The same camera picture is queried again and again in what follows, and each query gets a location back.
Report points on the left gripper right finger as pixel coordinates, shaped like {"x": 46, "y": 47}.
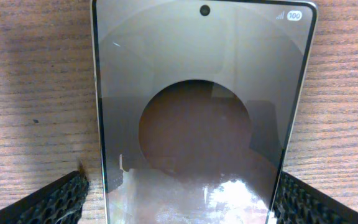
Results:
{"x": 298, "y": 202}

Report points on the Galaxy S25 Ultra smartphone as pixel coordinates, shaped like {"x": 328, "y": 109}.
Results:
{"x": 196, "y": 102}

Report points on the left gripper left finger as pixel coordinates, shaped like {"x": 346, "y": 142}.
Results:
{"x": 60, "y": 202}

